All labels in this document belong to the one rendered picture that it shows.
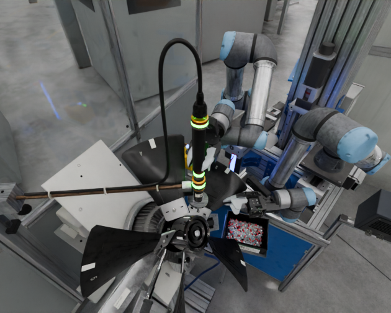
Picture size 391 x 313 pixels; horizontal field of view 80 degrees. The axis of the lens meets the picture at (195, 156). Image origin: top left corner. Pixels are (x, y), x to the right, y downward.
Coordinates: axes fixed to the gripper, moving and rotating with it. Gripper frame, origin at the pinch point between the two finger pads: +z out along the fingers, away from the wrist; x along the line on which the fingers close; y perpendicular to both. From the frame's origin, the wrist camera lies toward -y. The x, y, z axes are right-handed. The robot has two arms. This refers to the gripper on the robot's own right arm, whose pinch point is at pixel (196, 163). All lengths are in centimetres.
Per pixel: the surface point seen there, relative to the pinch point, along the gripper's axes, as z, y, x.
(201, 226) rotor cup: 5.7, 24.5, -3.9
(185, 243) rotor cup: 13.8, 23.4, -1.1
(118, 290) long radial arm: 31.1, 33.4, 15.1
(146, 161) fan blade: -2.8, 8.9, 19.5
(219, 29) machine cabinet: -400, 87, 99
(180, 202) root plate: 2.1, 19.6, 5.0
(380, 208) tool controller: -22, 23, -63
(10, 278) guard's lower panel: 39, 68, 79
